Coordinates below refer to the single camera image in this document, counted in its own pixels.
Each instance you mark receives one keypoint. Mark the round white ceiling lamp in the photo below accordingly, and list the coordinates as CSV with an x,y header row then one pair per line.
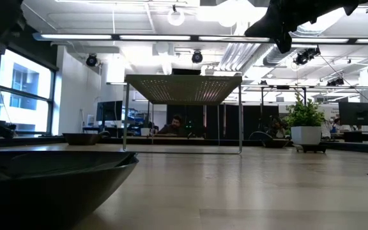
x,y
168,17

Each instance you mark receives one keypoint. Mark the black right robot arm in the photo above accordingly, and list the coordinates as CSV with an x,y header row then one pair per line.
x,y
350,4

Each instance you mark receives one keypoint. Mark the silver ventilation duct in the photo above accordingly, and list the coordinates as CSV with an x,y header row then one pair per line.
x,y
235,57

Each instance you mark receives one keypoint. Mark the black office chair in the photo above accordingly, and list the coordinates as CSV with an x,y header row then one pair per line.
x,y
260,132

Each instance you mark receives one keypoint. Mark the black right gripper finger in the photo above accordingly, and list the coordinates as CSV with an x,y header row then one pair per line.
x,y
284,43
267,27

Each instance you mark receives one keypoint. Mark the person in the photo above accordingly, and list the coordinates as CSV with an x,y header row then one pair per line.
x,y
276,126
335,125
174,126

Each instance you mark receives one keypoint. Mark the long ceiling light strip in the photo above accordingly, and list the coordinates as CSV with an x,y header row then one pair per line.
x,y
155,37

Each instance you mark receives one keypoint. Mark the black ceiling spotlight cluster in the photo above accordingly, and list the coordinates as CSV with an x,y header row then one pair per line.
x,y
306,56
335,82

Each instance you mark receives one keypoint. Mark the black computer monitor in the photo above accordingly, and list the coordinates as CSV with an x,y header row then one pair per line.
x,y
109,110
358,113

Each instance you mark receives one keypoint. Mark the black round plate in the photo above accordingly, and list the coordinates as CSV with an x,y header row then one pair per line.
x,y
81,139
275,143

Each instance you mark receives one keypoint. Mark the large black plate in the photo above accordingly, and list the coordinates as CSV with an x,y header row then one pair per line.
x,y
43,185

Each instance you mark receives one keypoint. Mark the small black rectangular plate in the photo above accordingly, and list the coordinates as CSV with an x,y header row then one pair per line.
x,y
311,149

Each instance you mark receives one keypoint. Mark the black table edge rail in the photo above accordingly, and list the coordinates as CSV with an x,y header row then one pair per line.
x,y
203,141

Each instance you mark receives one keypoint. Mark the black partition panel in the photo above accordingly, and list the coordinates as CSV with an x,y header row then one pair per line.
x,y
254,121

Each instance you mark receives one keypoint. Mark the pale green perforated metal shelf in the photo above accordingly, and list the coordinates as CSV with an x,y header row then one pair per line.
x,y
184,89

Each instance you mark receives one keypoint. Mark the green plant in white pot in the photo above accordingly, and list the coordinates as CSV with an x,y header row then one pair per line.
x,y
305,134

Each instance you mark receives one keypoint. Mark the black round ceiling speaker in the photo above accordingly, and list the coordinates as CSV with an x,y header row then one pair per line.
x,y
91,60
197,57

